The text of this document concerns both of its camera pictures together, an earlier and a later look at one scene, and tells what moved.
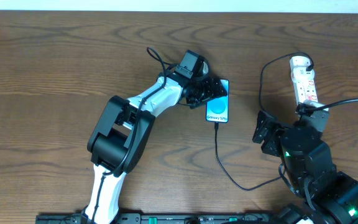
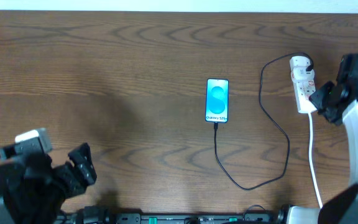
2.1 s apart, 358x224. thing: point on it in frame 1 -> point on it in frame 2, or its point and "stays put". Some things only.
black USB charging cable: x=268 y=112 stays put
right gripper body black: x=266 y=132 -> x=328 y=101
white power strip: x=304 y=81 stays put
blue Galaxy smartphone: x=217 y=109 stays put
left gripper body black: x=212 y=88 -> x=68 y=173
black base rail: x=167 y=218 stays put
